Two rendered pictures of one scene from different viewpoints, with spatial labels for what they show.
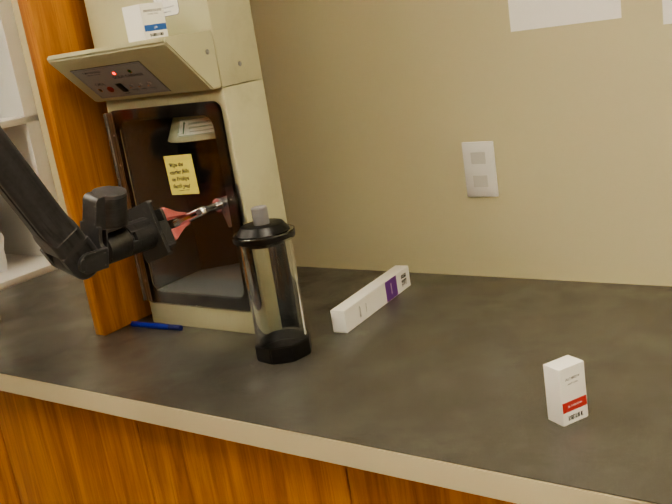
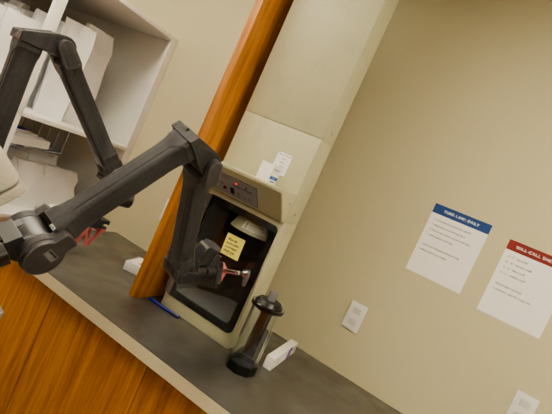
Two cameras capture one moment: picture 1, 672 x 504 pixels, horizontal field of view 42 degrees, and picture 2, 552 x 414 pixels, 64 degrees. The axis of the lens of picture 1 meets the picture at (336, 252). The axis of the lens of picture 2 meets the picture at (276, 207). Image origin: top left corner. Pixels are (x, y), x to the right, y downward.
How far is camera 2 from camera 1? 0.55 m
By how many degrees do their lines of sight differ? 17
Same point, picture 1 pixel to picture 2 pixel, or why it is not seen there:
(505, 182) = (363, 329)
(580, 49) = (433, 295)
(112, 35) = (237, 162)
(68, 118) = not seen: hidden behind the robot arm
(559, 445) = not seen: outside the picture
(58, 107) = not seen: hidden behind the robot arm
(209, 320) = (196, 322)
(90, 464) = (95, 371)
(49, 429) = (80, 338)
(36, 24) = (206, 135)
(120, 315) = (146, 290)
